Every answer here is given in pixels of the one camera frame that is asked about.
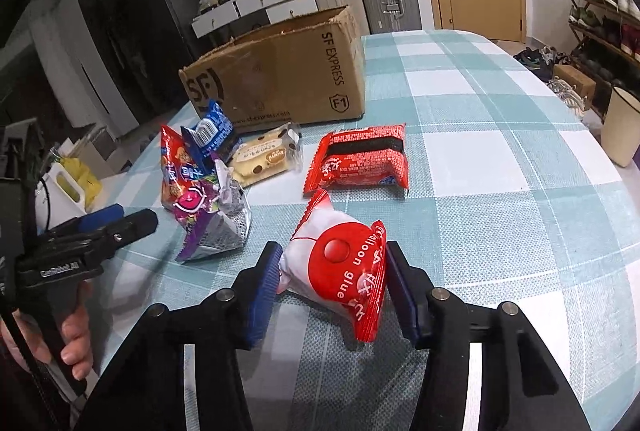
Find cream bucket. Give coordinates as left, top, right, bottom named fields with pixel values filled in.
left=600, top=86, right=640, bottom=168

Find dark sneakers pile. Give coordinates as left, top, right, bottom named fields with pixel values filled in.
left=512, top=46, right=571, bottom=72

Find brown cardboard box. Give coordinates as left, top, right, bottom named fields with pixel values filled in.
left=179, top=5, right=367, bottom=134

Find white plastic jug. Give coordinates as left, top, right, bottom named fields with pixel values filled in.
left=35, top=161, right=86, bottom=232

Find purple candy bag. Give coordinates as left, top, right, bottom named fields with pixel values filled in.
left=172, top=158, right=252, bottom=264

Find white dresser with drawers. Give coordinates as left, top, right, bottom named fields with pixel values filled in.
left=191, top=0, right=321, bottom=57

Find cream cake packet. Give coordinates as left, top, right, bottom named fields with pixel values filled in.
left=227, top=122, right=304, bottom=188

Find red black noodle packet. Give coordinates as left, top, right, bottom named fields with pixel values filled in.
left=303, top=124, right=410, bottom=198

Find blue cookie packet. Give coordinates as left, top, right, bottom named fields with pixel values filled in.
left=181, top=100, right=242, bottom=162

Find white woven shoes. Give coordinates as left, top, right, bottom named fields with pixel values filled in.
left=547, top=76, right=591, bottom=122

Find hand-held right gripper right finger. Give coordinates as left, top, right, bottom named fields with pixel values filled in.
left=386, top=241, right=593, bottom=431

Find black refrigerator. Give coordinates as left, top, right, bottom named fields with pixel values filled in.
left=75, top=0, right=211, bottom=127

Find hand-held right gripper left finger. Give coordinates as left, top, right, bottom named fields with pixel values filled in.
left=75, top=241, right=283, bottom=431

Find person's left hand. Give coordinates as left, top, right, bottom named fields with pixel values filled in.
left=59, top=282, right=96, bottom=382

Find yellow bag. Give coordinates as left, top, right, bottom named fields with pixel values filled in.
left=60, top=156, right=103, bottom=212

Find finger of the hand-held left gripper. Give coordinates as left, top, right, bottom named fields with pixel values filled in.
left=82, top=208, right=159, bottom=257
left=37, top=204, right=125, bottom=242

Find wooden shoe rack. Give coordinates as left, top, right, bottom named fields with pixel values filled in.
left=555, top=0, right=640, bottom=112

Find small cardboard box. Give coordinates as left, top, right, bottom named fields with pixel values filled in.
left=552, top=64, right=598, bottom=99

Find red white round-print packet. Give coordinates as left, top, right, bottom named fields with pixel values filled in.
left=277, top=188, right=388, bottom=344

